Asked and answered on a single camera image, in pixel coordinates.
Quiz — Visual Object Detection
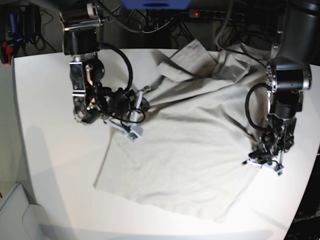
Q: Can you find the black power strip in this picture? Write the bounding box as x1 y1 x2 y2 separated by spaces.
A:
188 9 245 22

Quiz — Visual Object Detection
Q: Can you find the beige t-shirt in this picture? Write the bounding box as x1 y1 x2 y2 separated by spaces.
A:
95 40 270 221

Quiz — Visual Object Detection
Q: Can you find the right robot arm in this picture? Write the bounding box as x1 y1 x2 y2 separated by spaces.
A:
59 0 150 140

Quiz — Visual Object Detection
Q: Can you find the white plastic bin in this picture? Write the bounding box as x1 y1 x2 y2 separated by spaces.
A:
0 184 51 240

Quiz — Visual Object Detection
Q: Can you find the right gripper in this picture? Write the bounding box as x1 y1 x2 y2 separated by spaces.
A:
103 86 151 134

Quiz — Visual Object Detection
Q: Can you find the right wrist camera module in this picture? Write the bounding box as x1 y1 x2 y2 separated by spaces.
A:
125 124 143 143

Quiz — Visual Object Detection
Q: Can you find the blue overhead box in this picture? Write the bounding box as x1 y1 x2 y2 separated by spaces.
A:
121 0 191 10

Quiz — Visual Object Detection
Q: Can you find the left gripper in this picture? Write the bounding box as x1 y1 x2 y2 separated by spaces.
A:
241 143 285 173

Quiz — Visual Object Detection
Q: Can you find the red black clamp tool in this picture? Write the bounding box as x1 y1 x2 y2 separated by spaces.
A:
0 40 13 66

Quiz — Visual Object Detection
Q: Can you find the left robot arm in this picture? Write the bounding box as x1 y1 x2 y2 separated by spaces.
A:
243 0 320 176

